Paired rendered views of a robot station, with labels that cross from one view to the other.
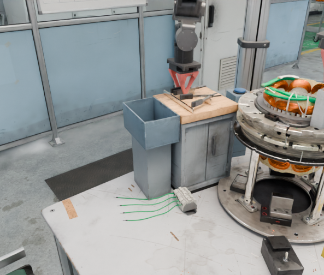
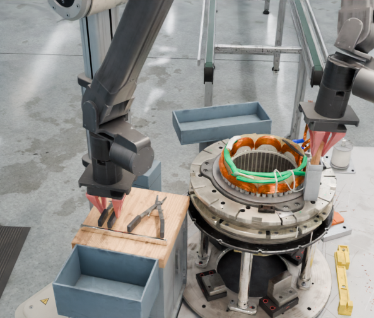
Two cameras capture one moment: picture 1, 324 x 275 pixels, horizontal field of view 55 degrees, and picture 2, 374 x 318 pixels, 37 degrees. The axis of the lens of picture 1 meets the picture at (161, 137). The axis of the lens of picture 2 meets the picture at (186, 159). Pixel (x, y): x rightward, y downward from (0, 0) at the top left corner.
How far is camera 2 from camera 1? 69 cm
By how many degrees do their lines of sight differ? 43
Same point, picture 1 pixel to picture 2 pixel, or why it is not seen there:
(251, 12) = (101, 44)
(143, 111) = (72, 273)
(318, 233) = (321, 292)
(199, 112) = (171, 238)
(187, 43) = (144, 164)
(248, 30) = not seen: hidden behind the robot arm
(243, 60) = not seen: hidden behind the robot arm
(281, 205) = (282, 288)
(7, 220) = not seen: outside the picture
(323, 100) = (316, 174)
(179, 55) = (110, 175)
